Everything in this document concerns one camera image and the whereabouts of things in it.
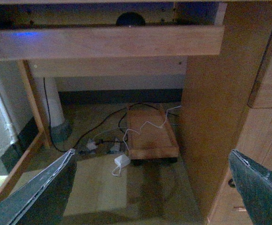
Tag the wooden desk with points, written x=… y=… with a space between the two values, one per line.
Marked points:
x=215 y=96

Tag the wooden rolling stand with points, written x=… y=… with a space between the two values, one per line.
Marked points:
x=150 y=136

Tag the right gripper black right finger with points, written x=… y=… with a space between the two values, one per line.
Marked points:
x=254 y=183

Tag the white wall pipe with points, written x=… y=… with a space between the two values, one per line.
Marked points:
x=48 y=92

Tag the wooden keyboard drawer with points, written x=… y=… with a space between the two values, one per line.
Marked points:
x=101 y=42

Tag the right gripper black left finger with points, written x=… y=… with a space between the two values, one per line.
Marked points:
x=43 y=199

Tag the power strip on floor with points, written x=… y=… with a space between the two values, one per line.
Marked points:
x=101 y=146

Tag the white power adapter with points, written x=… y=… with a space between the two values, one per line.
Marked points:
x=122 y=161

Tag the black computer mouse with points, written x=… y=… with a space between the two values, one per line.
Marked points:
x=130 y=19

